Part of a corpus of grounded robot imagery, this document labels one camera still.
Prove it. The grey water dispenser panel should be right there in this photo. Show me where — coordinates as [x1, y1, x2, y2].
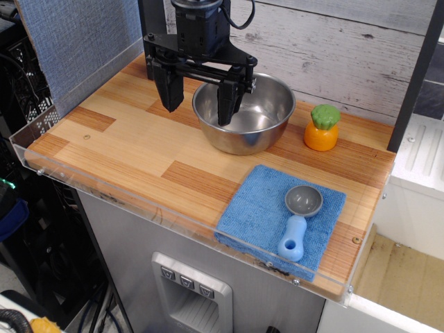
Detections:
[151, 252, 233, 332]

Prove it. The grey blue toy scoop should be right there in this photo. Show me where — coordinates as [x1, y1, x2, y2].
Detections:
[277, 185, 323, 262]

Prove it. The orange toy carrot green top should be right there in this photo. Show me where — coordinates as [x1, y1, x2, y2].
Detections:
[304, 104, 341, 152]

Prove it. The blue microfiber cloth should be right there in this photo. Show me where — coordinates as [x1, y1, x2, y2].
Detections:
[214, 165, 346, 282]

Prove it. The black vertical post right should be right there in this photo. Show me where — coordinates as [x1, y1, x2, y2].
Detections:
[386, 0, 443, 153]

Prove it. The stainless steel bowl pot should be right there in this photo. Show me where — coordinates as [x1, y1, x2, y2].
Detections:
[192, 73, 296, 155]

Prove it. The blue fabric panel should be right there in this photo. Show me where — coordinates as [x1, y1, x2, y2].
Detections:
[15, 1, 143, 117]

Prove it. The clear acrylic table guard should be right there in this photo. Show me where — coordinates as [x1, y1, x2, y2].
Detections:
[9, 37, 392, 309]

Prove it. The white toy sink unit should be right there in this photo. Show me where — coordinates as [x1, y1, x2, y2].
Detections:
[318, 114, 443, 332]

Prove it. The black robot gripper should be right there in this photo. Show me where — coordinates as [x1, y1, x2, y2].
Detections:
[145, 1, 257, 126]

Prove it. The yellow object bottom left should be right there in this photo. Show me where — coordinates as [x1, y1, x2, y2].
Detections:
[30, 317, 62, 333]

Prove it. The silver toy fridge cabinet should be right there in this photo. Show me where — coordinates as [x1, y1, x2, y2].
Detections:
[80, 194, 325, 332]

